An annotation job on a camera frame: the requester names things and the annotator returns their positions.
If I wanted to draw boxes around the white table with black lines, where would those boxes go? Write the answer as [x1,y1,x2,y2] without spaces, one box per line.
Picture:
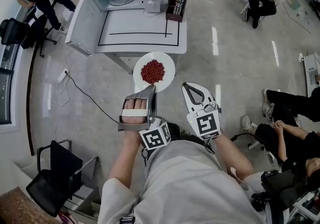
[82,0,189,75]

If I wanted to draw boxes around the office chair with white base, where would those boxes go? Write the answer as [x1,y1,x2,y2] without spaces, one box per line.
[229,132,281,168]

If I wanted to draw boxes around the person's left forearm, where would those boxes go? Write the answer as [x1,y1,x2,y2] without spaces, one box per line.
[106,129,144,194]

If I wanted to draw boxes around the black bag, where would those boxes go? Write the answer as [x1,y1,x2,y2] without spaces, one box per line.
[250,170,310,213]

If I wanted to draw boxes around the person's left hand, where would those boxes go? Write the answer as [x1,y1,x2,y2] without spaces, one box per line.
[122,99,148,124]

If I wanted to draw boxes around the black office chair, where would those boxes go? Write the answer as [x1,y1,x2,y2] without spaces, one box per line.
[0,14,58,58]

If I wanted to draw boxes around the black mesh chair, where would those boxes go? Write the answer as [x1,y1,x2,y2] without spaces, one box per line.
[25,139,100,218]

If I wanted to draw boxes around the black remote control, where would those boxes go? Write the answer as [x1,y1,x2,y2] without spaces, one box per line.
[173,0,186,15]

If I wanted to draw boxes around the black cable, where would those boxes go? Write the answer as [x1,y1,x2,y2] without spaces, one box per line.
[65,73,124,123]

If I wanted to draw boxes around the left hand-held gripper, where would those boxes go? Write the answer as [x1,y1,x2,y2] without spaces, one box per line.
[117,84,173,151]

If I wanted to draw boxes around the brown wooden organizer box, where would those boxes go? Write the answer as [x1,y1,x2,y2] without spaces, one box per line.
[165,0,189,23]

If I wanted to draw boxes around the white cable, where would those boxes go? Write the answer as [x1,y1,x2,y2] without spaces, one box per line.
[50,43,73,119]

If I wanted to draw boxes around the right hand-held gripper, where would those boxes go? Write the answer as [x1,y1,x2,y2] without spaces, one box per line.
[181,82,223,141]

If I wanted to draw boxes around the person's light grey shirt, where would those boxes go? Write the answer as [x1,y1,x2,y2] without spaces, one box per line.
[98,140,285,224]

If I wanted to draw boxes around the red bean food pile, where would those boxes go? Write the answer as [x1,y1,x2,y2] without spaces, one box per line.
[140,59,167,85]

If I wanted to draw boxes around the white cabinet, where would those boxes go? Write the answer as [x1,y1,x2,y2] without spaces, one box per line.
[298,52,320,98]

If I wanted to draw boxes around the person's right forearm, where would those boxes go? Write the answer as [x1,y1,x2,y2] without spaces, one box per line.
[212,135,255,183]

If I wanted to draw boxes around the white round plate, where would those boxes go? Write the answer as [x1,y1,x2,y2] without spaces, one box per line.
[132,51,176,93]

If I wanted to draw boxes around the white power strip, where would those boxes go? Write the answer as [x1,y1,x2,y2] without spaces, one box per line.
[57,68,71,83]

